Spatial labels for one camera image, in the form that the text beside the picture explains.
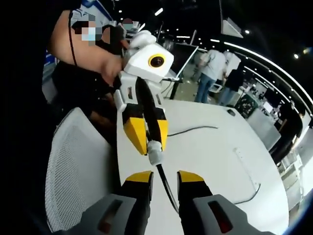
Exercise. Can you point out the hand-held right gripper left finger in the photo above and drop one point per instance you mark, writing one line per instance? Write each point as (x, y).
(127, 210)

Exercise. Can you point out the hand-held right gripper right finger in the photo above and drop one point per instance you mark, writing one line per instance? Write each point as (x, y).
(195, 208)

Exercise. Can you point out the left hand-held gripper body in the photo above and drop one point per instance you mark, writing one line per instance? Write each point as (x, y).
(139, 61)

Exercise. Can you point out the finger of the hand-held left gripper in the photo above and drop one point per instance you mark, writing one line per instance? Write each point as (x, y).
(134, 129)
(162, 129)

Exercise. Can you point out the person's left forearm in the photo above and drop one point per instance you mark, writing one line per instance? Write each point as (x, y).
(85, 54)

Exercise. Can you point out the black board on stand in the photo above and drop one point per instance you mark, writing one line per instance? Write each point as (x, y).
(183, 57)

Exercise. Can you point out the white table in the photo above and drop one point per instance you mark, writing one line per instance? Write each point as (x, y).
(207, 159)

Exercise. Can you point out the person's body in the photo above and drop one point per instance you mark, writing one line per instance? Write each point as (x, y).
(80, 85)

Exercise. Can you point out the white power strip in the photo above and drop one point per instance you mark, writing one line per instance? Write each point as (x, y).
(245, 166)

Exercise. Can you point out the white mesh chair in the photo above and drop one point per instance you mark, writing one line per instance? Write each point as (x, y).
(73, 159)

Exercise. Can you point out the small black oval object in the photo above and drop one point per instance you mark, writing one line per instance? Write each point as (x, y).
(231, 112)

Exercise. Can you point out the grey partition panel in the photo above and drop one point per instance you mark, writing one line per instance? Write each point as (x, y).
(262, 127)

